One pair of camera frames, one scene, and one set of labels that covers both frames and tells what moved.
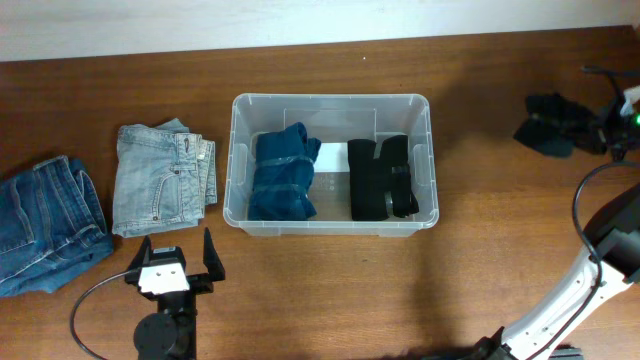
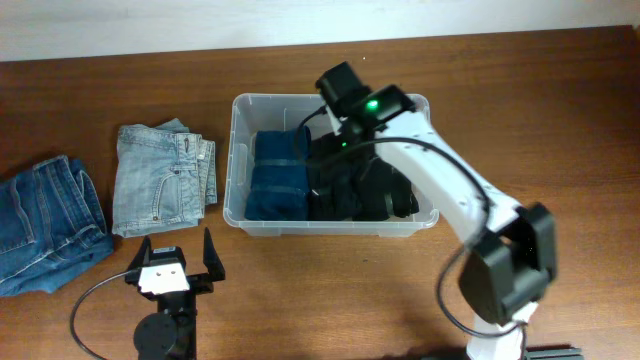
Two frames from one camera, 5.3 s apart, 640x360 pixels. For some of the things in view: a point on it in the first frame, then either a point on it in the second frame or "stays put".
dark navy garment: (556, 126) → (333, 179)
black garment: (378, 183) stays put
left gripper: (213, 262) stays put
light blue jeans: (164, 176) stays put
